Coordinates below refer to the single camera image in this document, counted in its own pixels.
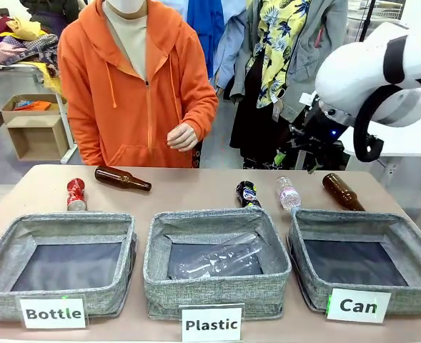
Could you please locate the person in orange hoodie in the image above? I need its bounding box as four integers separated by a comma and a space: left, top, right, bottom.
57, 0, 219, 169

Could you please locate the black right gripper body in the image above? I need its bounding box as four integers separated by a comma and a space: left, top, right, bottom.
287, 101, 340, 155

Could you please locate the black stand pole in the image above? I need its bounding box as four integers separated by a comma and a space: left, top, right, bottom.
359, 0, 377, 42

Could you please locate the white Can label sign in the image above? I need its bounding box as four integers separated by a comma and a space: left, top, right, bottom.
325, 287, 392, 324

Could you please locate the person's left hand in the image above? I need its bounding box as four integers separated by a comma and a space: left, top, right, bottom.
166, 123, 201, 153

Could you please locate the clear crushed plastic bottle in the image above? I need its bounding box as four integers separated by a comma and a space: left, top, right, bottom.
172, 232, 264, 279

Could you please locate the yellow floral hanging shirt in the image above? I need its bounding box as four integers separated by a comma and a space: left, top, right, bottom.
254, 0, 313, 109

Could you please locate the orange cloth in box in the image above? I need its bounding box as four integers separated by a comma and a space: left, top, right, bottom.
26, 100, 53, 112

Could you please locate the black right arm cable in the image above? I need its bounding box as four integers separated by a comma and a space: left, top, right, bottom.
352, 34, 421, 164

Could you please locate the brown glass bottle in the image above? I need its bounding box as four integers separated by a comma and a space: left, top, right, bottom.
322, 172, 367, 212
94, 165, 153, 194

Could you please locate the white Plastic label sign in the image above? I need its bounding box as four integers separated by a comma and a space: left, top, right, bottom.
180, 305, 244, 343

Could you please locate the pile of colourful clothes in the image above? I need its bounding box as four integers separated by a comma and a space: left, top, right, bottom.
0, 15, 60, 78

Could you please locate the plastic bottle with pink label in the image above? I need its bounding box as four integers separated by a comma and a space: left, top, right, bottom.
276, 175, 302, 212

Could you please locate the crushed red can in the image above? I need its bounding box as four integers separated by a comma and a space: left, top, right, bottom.
66, 177, 89, 212

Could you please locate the blue hanging garment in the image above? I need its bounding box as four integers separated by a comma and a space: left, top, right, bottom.
186, 0, 226, 74

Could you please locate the person in dark jacket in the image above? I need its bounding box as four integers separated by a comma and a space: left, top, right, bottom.
19, 0, 86, 35

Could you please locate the white rounded side table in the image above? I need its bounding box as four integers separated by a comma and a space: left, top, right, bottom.
338, 112, 421, 222

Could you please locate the light blue hanging shirt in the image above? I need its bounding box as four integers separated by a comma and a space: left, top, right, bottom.
214, 9, 249, 91

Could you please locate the grey fabric basket Plastic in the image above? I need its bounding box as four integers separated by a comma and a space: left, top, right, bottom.
142, 207, 292, 322

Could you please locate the open cardboard box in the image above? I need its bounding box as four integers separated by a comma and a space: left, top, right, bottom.
0, 93, 70, 162

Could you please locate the black hanging garment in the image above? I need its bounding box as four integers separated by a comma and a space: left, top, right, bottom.
229, 53, 299, 169

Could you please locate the grey fabric basket Can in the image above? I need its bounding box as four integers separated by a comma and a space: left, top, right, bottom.
286, 208, 421, 317

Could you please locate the crushed black can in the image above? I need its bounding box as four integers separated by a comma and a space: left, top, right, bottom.
235, 180, 263, 209

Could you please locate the white Bottle label sign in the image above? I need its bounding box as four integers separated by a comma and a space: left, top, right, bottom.
18, 295, 89, 330

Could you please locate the grey hanging hoodie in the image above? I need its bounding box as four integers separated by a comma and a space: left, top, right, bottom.
229, 0, 350, 123

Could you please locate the grey fabric basket Bottle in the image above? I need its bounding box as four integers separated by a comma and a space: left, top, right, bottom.
0, 212, 138, 322

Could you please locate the white face mask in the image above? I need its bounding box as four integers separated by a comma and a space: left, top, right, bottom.
104, 0, 149, 15

